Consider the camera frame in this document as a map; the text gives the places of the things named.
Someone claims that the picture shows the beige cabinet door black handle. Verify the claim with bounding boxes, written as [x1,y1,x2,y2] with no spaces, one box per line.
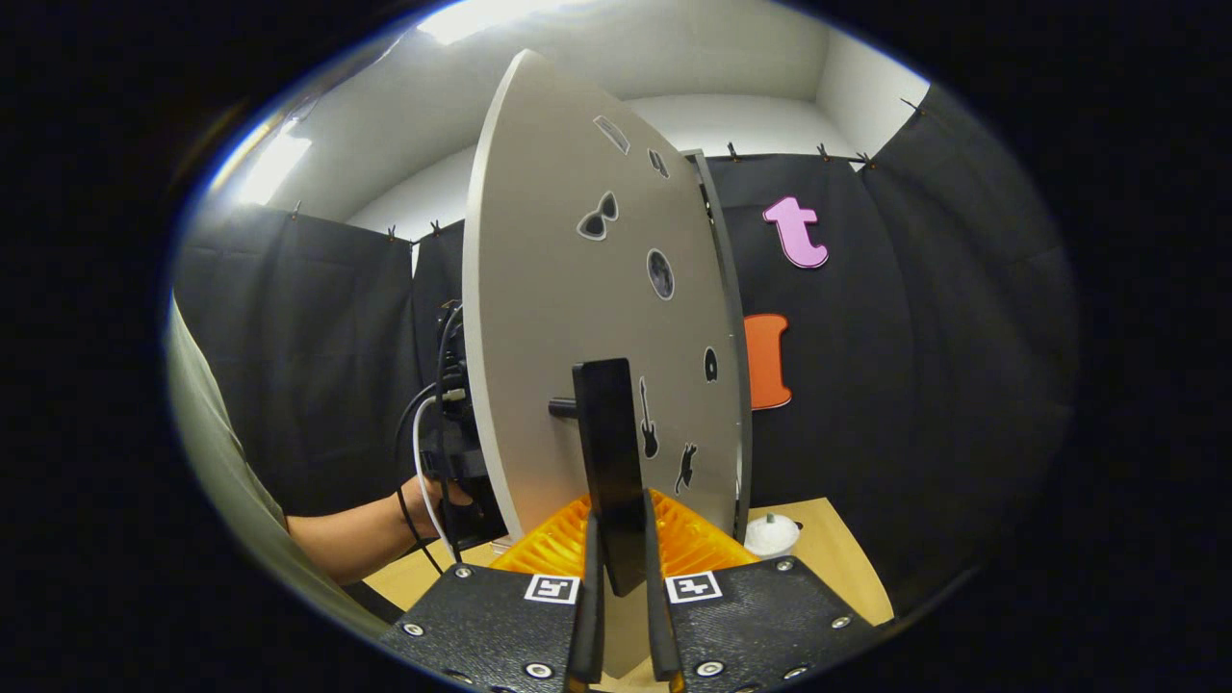
[461,48,748,677]

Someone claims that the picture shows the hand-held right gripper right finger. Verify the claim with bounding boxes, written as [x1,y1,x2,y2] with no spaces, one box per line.
[642,488,880,693]

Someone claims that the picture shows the row of black cloth clips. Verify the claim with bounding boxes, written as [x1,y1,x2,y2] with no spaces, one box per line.
[289,96,920,242]

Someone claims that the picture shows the ceiling light panel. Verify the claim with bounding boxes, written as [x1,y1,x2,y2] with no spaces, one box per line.
[234,133,315,208]

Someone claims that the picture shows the white cable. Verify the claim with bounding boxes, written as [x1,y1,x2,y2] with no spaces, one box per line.
[412,388,468,564]

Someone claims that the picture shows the black backdrop cloth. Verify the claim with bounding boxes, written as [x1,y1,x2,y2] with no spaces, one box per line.
[171,85,1081,617]

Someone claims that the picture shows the white round container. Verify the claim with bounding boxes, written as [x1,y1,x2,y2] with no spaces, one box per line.
[744,512,802,560]

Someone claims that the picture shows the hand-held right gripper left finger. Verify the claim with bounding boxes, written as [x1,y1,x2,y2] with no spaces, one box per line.
[378,494,609,693]

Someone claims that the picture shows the black cable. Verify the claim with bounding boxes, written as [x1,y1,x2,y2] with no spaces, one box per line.
[393,308,463,578]

